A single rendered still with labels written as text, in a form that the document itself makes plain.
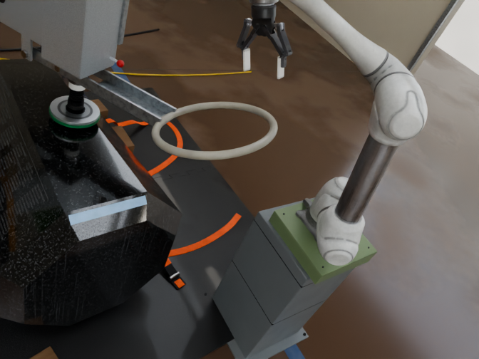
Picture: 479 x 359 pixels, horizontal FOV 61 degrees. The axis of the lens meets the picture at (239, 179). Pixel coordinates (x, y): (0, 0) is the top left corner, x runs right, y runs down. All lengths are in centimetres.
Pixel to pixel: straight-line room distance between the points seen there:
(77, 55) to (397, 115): 118
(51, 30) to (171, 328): 156
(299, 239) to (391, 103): 80
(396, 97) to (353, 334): 190
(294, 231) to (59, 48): 122
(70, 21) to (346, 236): 128
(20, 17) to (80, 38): 30
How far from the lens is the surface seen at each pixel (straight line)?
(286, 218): 185
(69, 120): 196
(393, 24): 636
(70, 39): 173
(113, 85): 188
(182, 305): 244
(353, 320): 291
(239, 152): 139
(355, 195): 147
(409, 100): 124
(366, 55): 136
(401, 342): 305
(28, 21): 188
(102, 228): 169
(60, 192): 171
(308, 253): 177
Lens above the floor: 208
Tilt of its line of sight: 39 degrees down
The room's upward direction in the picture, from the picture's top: 25 degrees clockwise
